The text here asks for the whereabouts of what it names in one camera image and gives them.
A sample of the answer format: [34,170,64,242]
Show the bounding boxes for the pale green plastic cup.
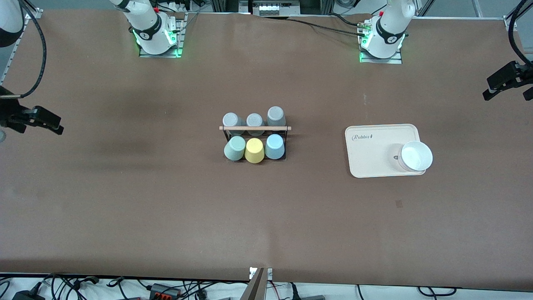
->
[224,136,247,161]

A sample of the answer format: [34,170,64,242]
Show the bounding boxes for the black wire rack wooden bar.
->
[219,125,292,162]

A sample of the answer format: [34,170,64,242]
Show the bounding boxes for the yellow plastic cup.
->
[244,138,266,164]

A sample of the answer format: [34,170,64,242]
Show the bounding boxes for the white power strip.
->
[252,0,301,16]

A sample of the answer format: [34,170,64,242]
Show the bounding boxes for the white bowl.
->
[398,140,433,172]

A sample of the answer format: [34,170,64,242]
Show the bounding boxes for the black power adapter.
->
[12,290,45,300]

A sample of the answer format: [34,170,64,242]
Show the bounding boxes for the black extrusion frame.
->
[212,0,252,13]

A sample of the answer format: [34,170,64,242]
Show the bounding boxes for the aluminium frame rail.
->
[504,0,533,32]
[0,7,43,82]

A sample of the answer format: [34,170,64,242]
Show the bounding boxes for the long black table cable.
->
[287,17,367,37]

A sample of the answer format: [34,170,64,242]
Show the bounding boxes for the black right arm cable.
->
[0,0,46,99]

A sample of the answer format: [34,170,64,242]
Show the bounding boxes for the black connector box orange terminals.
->
[149,283,182,299]

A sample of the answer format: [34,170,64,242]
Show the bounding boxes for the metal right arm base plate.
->
[139,12,186,58]

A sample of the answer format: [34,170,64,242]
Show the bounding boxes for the black plug with cable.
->
[291,283,326,300]

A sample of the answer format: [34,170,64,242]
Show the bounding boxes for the black cable loop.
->
[418,286,457,297]

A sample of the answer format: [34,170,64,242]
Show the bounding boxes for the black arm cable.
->
[0,0,46,99]
[508,0,533,67]

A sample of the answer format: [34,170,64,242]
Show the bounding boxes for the short black table cable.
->
[329,14,369,26]

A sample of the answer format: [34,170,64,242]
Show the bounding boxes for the grey plastic cup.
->
[222,112,246,137]
[246,113,265,137]
[266,106,287,135]

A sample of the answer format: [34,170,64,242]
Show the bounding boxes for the beige plastic tray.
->
[345,123,427,179]

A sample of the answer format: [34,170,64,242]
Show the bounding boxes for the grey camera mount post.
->
[240,267,274,300]

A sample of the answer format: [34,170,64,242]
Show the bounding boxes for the light blue plastic cup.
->
[265,134,286,160]

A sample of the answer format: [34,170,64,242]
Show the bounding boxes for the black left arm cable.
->
[508,0,533,67]

